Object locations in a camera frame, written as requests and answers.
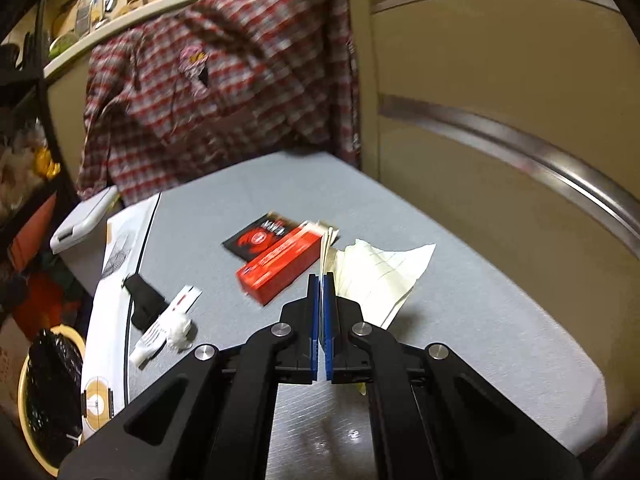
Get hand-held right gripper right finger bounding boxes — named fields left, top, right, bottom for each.
left=320, top=272, right=586, bottom=480

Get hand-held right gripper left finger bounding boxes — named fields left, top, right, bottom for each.
left=57, top=274, right=321, bottom=480

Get long red box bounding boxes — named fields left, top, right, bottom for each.
left=235, top=220, right=341, bottom=307

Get cream lined paper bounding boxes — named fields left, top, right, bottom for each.
left=320, top=227, right=437, bottom=331

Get white tissue ball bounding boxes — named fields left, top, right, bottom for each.
left=162, top=310, right=198, bottom=351

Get white paper wrapper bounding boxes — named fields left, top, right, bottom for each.
left=129, top=285, right=203, bottom=372

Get small black object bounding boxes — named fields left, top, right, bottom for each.
left=122, top=272, right=170, bottom=332

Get yellow basket with black bag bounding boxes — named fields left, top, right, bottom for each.
left=17, top=324, right=90, bottom=466

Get white printed board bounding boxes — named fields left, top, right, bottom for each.
left=80, top=192, right=163, bottom=441

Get red plaid shirt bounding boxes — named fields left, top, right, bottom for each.
left=75, top=0, right=363, bottom=206

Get white lidded bin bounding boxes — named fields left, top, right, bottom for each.
left=50, top=185, right=121, bottom=255

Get orange cardboard box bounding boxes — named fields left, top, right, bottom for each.
left=10, top=194, right=58, bottom=271

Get beige kitchen cabinet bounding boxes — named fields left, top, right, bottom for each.
left=345, top=0, right=640, bottom=441

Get yellow plastic bag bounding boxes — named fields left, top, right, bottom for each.
left=31, top=149, right=62, bottom=181

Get clear plastic food bags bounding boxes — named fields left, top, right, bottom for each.
left=0, top=120, right=51, bottom=216

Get white countertop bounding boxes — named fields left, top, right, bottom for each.
left=42, top=0, right=221, bottom=81

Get stack of green bowls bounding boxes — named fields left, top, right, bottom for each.
left=47, top=32, right=81, bottom=58

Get black shelving rack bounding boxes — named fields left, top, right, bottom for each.
left=0, top=0, right=83, bottom=321

